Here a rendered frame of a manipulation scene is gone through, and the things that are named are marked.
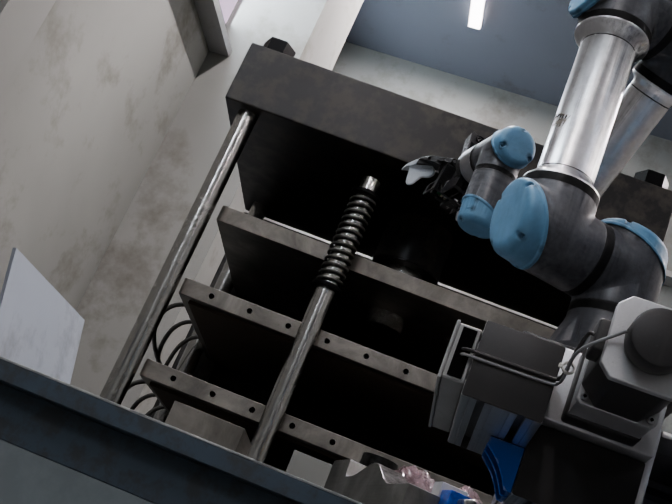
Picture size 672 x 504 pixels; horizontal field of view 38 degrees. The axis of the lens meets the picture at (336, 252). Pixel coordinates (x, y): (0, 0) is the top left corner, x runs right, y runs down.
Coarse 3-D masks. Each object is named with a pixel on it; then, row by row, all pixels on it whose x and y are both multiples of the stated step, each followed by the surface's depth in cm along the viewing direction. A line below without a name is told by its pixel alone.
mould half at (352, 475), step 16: (336, 464) 205; (352, 464) 197; (336, 480) 200; (352, 480) 190; (368, 480) 180; (384, 480) 172; (400, 480) 176; (352, 496) 185; (368, 496) 176; (384, 496) 168; (400, 496) 161; (416, 496) 160; (432, 496) 161
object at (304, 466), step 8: (296, 456) 251; (304, 456) 252; (288, 464) 251; (296, 464) 251; (304, 464) 251; (312, 464) 251; (320, 464) 251; (328, 464) 251; (288, 472) 250; (296, 472) 250; (304, 472) 250; (312, 472) 250; (320, 472) 250; (328, 472) 250; (312, 480) 249; (320, 480) 249
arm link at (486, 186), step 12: (480, 168) 166; (492, 168) 165; (480, 180) 165; (492, 180) 164; (504, 180) 165; (468, 192) 165; (480, 192) 164; (492, 192) 163; (468, 204) 164; (480, 204) 163; (492, 204) 163; (468, 216) 163; (480, 216) 162; (468, 228) 166; (480, 228) 164
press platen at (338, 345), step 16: (192, 288) 268; (208, 288) 268; (208, 304) 267; (224, 304) 267; (240, 304) 267; (192, 320) 292; (256, 320) 265; (272, 320) 265; (288, 320) 265; (288, 336) 265; (320, 336) 264; (336, 336) 264; (208, 352) 327; (336, 352) 262; (352, 352) 262; (368, 352) 263; (368, 368) 263; (384, 368) 261; (400, 368) 261; (416, 368) 261; (416, 384) 260; (432, 384) 260
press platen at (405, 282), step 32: (224, 224) 280; (256, 224) 278; (256, 256) 296; (288, 256) 284; (320, 256) 275; (256, 288) 327; (288, 288) 313; (352, 288) 288; (384, 288) 277; (416, 288) 272; (352, 320) 318; (416, 320) 292; (448, 320) 281; (480, 320) 270; (512, 320) 270; (416, 352) 323
